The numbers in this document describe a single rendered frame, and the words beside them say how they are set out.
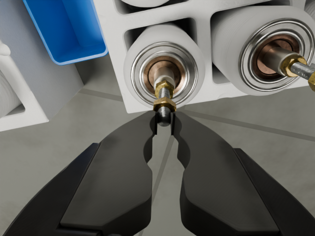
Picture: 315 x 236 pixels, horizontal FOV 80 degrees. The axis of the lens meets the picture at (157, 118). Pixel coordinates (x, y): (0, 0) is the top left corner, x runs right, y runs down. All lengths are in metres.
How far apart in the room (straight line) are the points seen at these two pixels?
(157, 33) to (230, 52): 0.08
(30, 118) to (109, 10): 0.23
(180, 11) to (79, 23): 0.27
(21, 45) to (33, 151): 0.42
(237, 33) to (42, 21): 0.31
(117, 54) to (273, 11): 0.19
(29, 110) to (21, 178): 0.49
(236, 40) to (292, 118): 0.45
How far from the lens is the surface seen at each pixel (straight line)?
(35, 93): 0.37
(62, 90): 0.44
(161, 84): 0.17
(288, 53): 0.22
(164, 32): 0.22
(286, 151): 0.72
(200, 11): 0.28
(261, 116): 0.60
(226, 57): 0.23
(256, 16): 0.24
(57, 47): 0.42
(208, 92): 0.31
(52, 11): 0.45
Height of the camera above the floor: 0.46
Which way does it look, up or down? 60 degrees down
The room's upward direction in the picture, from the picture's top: 178 degrees counter-clockwise
